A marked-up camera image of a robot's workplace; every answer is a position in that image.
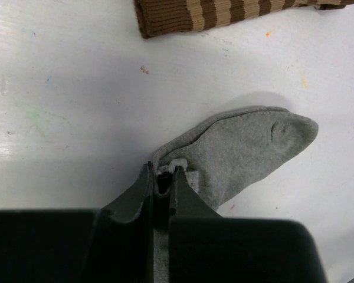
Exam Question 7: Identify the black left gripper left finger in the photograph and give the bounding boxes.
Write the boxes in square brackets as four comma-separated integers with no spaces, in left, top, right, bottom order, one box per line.
[91,164,153,282]

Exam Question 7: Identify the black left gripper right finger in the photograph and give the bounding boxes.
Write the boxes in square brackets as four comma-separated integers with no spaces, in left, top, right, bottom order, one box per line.
[168,166,222,282]

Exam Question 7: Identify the grey sock with black stripes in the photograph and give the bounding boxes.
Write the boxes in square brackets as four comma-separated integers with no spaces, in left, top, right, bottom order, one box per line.
[153,108,326,282]

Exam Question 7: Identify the brown striped sock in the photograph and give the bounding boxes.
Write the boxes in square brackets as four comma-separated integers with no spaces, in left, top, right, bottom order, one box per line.
[134,0,354,39]

